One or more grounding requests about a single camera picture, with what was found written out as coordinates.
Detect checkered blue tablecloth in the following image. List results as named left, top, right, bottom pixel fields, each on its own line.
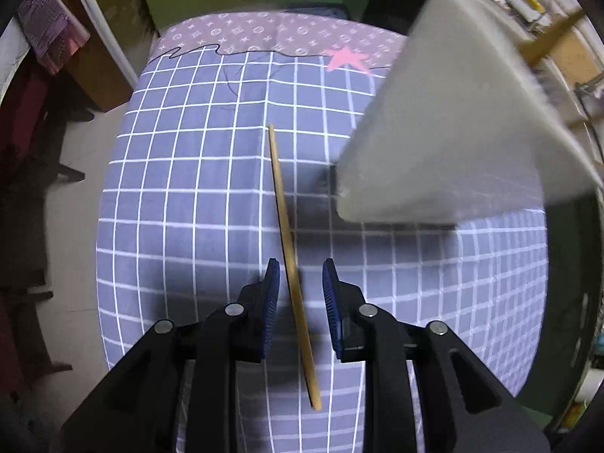
left=94, top=7, right=551, bottom=453

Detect white slotted utensil holder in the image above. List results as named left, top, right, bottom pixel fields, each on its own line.
left=333, top=0, right=598, bottom=227

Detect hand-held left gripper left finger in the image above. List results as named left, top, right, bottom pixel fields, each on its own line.
left=61, top=258, right=282, bottom=453

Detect purple checkered cloth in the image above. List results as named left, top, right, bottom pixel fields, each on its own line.
left=19, top=0, right=91, bottom=74

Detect long bamboo chopstick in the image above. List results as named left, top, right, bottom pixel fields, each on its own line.
left=267, top=123, right=324, bottom=411

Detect brown wooden cupboard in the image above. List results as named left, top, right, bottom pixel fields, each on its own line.
left=45, top=0, right=133, bottom=112

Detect dark chair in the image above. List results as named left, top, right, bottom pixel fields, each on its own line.
left=0, top=57, right=86, bottom=293

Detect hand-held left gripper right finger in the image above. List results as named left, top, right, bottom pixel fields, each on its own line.
left=322, top=258, right=551, bottom=453

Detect row of bamboo chopsticks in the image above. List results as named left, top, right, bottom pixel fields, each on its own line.
left=521, top=8, right=586, bottom=67

